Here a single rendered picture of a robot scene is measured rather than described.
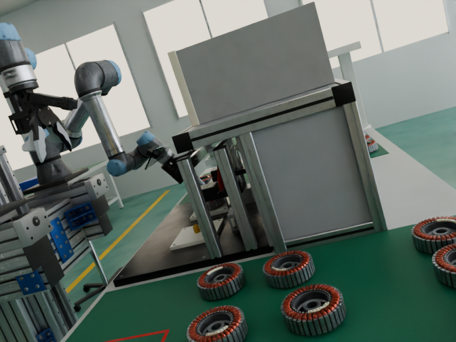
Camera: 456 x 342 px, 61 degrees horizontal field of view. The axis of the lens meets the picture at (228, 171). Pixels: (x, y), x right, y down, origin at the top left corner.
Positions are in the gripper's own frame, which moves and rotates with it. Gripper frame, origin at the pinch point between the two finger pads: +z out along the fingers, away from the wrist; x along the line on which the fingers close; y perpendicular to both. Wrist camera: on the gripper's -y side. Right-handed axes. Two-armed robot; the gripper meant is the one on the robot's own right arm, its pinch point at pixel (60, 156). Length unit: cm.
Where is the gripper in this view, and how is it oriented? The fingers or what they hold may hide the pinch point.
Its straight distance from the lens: 114.1
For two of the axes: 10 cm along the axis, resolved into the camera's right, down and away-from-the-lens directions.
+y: -9.5, 2.7, 1.8
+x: -1.1, 2.4, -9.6
